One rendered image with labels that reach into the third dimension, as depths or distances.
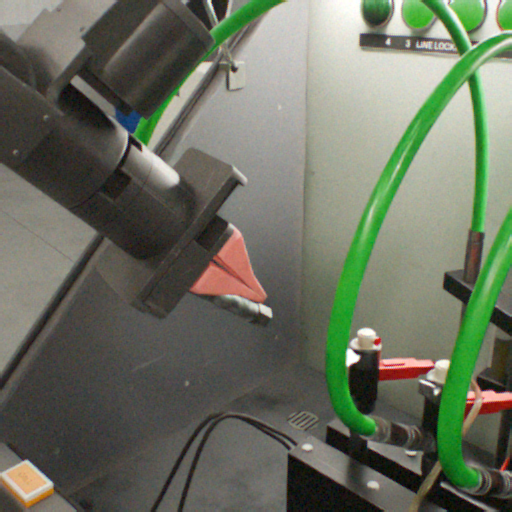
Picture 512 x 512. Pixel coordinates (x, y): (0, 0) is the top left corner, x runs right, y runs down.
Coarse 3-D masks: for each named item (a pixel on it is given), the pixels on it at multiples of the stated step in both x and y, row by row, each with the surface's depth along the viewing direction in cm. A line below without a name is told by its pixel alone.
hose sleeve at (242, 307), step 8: (200, 296) 62; (208, 296) 62; (216, 296) 63; (224, 296) 63; (232, 296) 64; (216, 304) 63; (224, 304) 63; (232, 304) 64; (240, 304) 64; (248, 304) 65; (256, 304) 66; (232, 312) 64; (240, 312) 64; (248, 312) 65; (256, 312) 65
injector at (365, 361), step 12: (360, 360) 62; (372, 360) 62; (360, 372) 62; (372, 372) 62; (348, 384) 64; (360, 384) 63; (372, 384) 63; (360, 396) 63; (372, 396) 63; (360, 408) 63; (372, 408) 64; (360, 444) 66; (360, 456) 66
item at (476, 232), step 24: (264, 0) 55; (288, 0) 56; (432, 0) 61; (240, 24) 55; (456, 24) 63; (216, 48) 55; (456, 48) 65; (192, 72) 55; (480, 96) 67; (144, 120) 55; (480, 120) 68; (144, 144) 55; (480, 144) 69; (480, 168) 70; (480, 192) 71; (480, 216) 72; (480, 240) 73
